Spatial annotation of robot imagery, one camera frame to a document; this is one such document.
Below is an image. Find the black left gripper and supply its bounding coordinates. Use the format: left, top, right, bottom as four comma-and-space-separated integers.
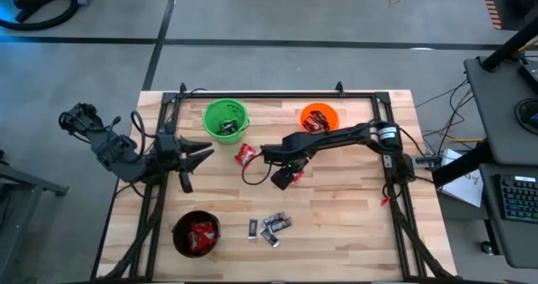
155, 122, 215, 194

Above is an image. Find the brown PayDay bar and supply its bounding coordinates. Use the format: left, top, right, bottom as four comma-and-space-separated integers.
313, 110, 331, 132
303, 114, 320, 134

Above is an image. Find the green plastic bucket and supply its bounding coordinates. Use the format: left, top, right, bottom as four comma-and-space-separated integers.
202, 97, 250, 145

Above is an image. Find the orange pumpkin bucket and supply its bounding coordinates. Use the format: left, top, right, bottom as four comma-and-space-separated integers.
298, 102, 340, 134

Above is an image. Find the black plastic bucket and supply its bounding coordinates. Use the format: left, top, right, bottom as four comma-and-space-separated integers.
171, 209, 221, 259

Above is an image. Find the black power strip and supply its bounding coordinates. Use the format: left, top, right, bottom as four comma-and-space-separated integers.
414, 153, 442, 170

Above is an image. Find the grey metal bench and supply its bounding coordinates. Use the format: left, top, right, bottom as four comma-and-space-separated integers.
0, 149, 70, 284

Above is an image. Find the black slanted desk strut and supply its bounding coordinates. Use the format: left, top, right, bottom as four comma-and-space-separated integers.
431, 139, 495, 188

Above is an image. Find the white paper sheet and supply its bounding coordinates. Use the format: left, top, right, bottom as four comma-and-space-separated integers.
439, 149, 484, 208

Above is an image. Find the grey desk top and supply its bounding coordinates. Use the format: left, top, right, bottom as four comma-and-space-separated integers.
463, 55, 538, 166

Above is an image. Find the black backlit keyboard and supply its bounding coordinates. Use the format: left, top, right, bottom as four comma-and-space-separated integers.
494, 173, 538, 224

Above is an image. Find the grey keyboard desk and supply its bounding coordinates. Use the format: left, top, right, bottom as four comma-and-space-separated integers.
478, 162, 538, 270

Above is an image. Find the round black pad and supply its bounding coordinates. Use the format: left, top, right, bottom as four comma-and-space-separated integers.
514, 97, 538, 135

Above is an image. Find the black slanted stand pole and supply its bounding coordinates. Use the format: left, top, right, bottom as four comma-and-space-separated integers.
481, 17, 538, 72

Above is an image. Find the black desk device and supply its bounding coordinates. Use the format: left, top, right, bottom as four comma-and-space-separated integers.
517, 59, 538, 92

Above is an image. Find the dark mat striped edge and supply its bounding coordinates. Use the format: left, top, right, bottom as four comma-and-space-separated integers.
478, 0, 538, 32

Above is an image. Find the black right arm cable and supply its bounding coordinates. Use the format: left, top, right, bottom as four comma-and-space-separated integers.
240, 151, 275, 187

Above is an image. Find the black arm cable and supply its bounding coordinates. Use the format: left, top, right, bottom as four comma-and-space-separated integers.
240, 151, 275, 187
107, 109, 148, 150

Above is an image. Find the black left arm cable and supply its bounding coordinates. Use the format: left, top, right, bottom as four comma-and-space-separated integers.
107, 109, 148, 150

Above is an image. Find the black vacuum hose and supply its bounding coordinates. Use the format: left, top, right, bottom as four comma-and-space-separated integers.
0, 0, 81, 32

